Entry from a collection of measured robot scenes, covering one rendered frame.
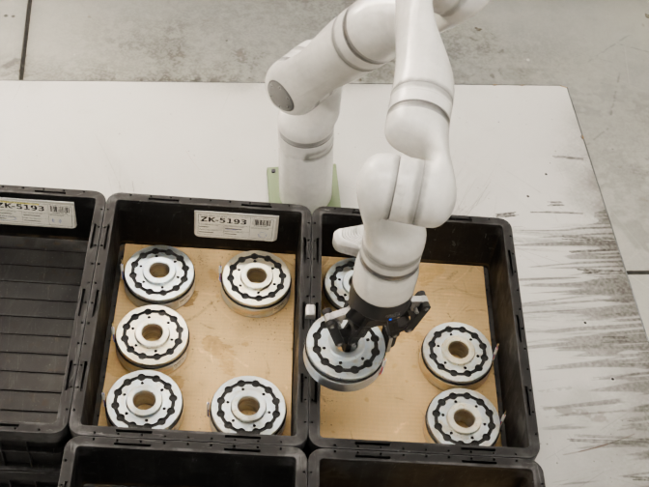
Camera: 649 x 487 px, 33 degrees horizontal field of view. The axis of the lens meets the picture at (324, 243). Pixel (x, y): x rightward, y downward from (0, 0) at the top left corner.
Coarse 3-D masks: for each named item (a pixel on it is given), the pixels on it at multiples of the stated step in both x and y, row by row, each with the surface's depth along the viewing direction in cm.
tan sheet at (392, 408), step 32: (416, 288) 168; (448, 288) 169; (480, 288) 169; (448, 320) 165; (480, 320) 166; (416, 352) 161; (384, 384) 157; (416, 384) 158; (320, 416) 153; (352, 416) 153; (384, 416) 154; (416, 416) 154
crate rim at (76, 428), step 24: (120, 192) 161; (96, 264) 153; (96, 288) 150; (96, 312) 148; (72, 408) 139; (72, 432) 137; (96, 432) 137; (120, 432) 137; (144, 432) 138; (168, 432) 138; (192, 432) 138; (216, 432) 139
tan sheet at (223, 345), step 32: (128, 256) 167; (192, 256) 168; (224, 256) 168; (288, 256) 170; (192, 320) 161; (224, 320) 161; (256, 320) 162; (288, 320) 162; (192, 352) 157; (224, 352) 158; (256, 352) 158; (288, 352) 159; (192, 384) 154; (288, 384) 156; (192, 416) 151; (288, 416) 152
